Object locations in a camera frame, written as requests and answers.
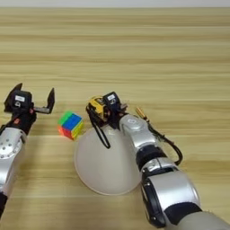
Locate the yellow black tape measure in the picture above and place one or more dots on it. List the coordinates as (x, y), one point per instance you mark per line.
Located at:
(96, 105)

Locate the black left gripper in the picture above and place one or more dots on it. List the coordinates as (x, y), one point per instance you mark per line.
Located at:
(24, 119)

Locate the round white plate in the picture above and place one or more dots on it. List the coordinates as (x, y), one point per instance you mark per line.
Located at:
(107, 170)

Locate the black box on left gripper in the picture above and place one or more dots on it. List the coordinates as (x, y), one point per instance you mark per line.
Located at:
(20, 100)

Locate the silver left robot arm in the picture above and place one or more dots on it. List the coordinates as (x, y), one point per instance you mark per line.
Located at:
(10, 155)

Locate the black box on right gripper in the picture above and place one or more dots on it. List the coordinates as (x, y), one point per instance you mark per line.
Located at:
(111, 99)

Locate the multicolour puzzle cube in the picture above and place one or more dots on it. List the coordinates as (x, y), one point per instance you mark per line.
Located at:
(71, 124)

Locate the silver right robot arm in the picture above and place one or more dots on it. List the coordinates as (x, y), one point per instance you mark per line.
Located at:
(167, 185)

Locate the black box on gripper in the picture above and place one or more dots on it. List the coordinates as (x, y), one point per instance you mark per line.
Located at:
(20, 100)
(111, 99)

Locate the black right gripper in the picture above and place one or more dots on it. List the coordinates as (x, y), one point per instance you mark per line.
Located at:
(115, 118)

